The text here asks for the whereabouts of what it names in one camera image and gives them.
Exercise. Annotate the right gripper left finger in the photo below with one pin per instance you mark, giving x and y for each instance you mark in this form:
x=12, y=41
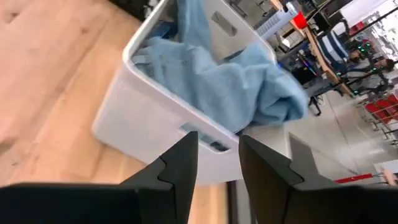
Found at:
x=177, y=186

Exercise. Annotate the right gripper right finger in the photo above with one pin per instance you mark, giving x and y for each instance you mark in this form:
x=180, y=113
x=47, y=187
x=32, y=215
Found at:
x=267, y=186

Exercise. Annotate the white plastic bin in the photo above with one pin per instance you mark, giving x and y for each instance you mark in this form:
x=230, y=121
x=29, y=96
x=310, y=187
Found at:
x=146, y=130

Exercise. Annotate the light blue denim jeans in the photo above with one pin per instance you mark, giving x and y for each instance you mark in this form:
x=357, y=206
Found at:
x=224, y=87

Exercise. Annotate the red bar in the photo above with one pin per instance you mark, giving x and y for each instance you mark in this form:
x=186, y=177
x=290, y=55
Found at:
x=354, y=178

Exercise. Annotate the wooden desk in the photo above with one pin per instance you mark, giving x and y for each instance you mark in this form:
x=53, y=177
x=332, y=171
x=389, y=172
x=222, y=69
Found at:
x=320, y=59

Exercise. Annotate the red chairs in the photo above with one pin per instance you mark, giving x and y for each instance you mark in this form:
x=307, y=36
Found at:
x=384, y=109

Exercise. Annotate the black background robot station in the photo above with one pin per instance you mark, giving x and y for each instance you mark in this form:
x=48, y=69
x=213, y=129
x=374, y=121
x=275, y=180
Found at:
x=370, y=62

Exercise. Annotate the white fan base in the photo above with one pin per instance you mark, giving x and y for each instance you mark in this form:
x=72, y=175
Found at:
x=276, y=19

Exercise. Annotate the red cup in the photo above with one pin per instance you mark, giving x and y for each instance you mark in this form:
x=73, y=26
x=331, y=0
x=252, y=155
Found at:
x=300, y=20

